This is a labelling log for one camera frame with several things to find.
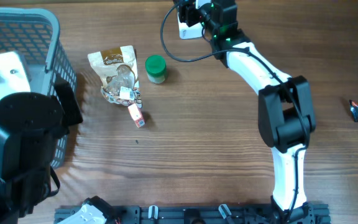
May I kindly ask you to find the green lid jar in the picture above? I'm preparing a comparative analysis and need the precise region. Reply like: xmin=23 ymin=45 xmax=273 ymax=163
xmin=145 ymin=55 xmax=167 ymax=84

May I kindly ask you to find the brown Pantree snack pouch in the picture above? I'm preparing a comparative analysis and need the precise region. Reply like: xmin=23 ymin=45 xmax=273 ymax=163
xmin=88 ymin=45 xmax=142 ymax=108

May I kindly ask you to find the red white small packet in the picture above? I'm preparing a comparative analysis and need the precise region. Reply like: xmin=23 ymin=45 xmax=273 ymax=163
xmin=128 ymin=104 xmax=145 ymax=128

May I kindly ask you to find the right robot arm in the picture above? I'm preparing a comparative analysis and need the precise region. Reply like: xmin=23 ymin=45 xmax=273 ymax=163
xmin=172 ymin=1 xmax=316 ymax=223

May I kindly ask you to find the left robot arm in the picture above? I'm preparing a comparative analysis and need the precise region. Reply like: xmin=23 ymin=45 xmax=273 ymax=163
xmin=0 ymin=77 xmax=83 ymax=223

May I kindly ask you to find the white barcode scanner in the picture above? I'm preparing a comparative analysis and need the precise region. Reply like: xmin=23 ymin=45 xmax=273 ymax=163
xmin=178 ymin=19 xmax=203 ymax=40

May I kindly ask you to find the grey plastic mesh basket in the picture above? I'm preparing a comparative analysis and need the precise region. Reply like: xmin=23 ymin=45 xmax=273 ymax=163
xmin=0 ymin=7 xmax=78 ymax=170

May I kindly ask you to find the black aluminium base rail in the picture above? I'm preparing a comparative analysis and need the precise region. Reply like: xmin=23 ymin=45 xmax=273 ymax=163
xmin=115 ymin=203 xmax=331 ymax=224

